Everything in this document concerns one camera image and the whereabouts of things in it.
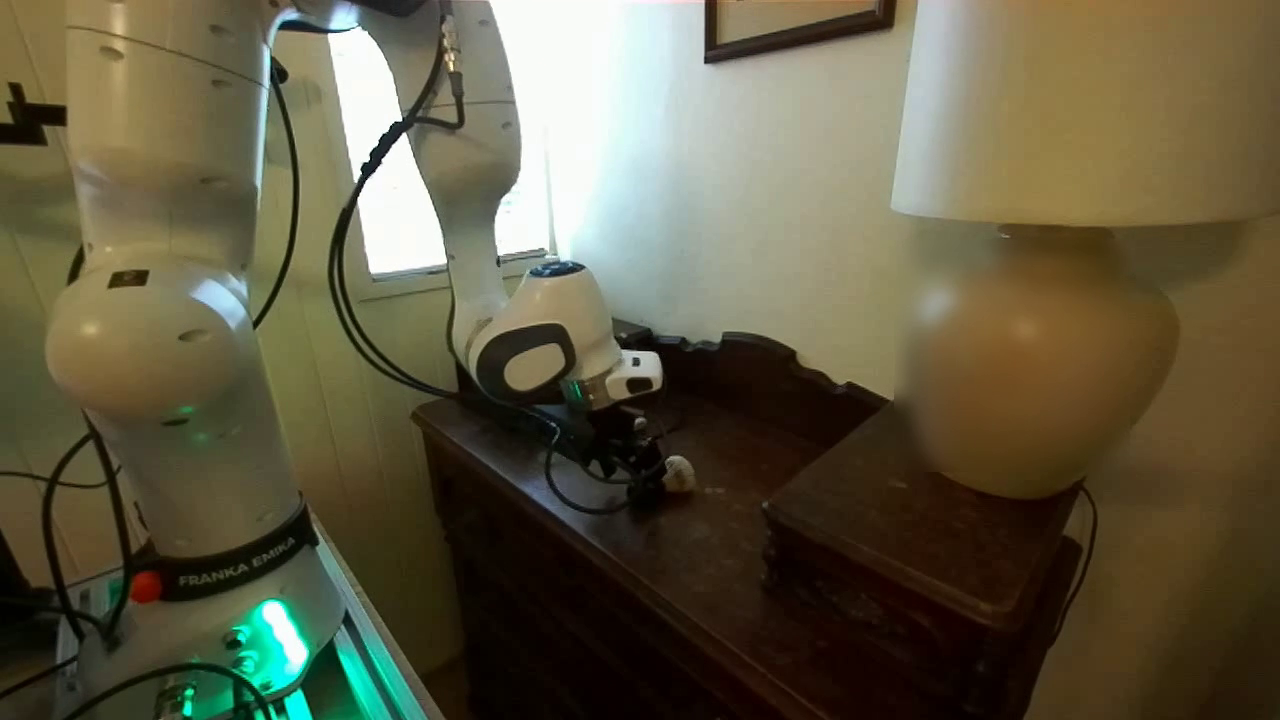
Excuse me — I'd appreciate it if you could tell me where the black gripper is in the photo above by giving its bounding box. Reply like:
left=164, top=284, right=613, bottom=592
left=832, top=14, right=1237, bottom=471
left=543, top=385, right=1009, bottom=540
left=566, top=385, right=671, bottom=521

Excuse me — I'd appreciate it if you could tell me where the aluminium robot base platform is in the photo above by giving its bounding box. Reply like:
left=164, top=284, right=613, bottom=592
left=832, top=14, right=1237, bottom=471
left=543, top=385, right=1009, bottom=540
left=47, top=523, right=448, bottom=720

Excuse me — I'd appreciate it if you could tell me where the cream ceramic lamp white shade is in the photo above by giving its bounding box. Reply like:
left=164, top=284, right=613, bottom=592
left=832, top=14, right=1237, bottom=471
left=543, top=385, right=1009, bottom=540
left=890, top=0, right=1280, bottom=503

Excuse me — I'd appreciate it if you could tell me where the dark wooden dresser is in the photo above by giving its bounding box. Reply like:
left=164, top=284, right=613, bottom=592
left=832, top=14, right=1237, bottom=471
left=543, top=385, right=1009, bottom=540
left=409, top=321, right=1089, bottom=720

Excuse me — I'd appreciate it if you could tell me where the brown wooden table top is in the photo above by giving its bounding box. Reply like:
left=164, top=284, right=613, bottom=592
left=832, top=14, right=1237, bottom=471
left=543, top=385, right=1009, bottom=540
left=761, top=394, right=1089, bottom=720

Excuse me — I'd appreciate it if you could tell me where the bright window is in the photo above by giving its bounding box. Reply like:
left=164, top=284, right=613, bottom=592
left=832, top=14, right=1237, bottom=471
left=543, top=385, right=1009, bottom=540
left=321, top=0, right=562, bottom=287

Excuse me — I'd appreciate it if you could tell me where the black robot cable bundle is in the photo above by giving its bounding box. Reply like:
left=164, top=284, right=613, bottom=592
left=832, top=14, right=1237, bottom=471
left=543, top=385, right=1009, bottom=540
left=247, top=34, right=649, bottom=521

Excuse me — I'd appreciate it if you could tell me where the thin black lamp cord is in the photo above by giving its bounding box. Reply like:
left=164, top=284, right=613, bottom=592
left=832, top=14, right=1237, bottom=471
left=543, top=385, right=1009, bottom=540
left=1069, top=478, right=1106, bottom=610

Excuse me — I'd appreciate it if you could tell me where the dark framed wall picture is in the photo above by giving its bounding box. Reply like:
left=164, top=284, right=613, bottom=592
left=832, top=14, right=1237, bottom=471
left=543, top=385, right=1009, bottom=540
left=702, top=0, right=901, bottom=67

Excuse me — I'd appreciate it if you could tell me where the black camera stand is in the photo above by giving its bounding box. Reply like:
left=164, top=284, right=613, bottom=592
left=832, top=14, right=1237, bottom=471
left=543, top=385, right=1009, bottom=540
left=0, top=77, right=74, bottom=152

